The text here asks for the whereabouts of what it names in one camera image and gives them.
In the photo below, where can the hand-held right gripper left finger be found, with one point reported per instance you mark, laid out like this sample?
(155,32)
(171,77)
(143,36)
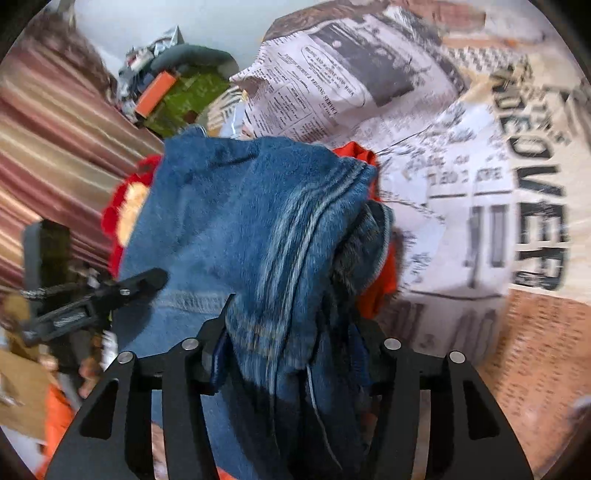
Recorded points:
(217,364)

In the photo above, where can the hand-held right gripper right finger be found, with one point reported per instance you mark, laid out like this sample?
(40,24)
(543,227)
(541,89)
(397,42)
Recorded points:
(392,364)

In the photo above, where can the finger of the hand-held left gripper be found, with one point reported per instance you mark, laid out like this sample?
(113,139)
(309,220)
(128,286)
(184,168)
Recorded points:
(143,281)

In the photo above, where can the blue denim jeans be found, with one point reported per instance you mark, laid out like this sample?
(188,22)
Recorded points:
(231,207)

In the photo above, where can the person's left hand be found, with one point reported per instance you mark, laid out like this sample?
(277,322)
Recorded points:
(92,376)

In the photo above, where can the orange garment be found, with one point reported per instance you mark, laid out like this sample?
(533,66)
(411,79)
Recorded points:
(381,286)

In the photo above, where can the brown cardboard piece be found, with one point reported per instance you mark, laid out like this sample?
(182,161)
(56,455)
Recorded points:
(23,392)

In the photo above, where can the striped maroon cloth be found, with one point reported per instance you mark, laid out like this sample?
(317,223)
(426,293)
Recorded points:
(69,152)

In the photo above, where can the orange box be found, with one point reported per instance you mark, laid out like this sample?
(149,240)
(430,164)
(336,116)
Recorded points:
(154,94)

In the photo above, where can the green cloth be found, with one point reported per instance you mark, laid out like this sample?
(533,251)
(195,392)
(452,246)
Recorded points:
(194,99)

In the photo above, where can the printed blanket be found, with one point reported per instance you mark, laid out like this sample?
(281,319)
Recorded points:
(461,161)

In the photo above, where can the pile of silver packets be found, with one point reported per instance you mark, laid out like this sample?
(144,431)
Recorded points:
(143,55)

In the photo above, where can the grey pillow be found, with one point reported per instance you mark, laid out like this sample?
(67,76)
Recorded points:
(194,57)

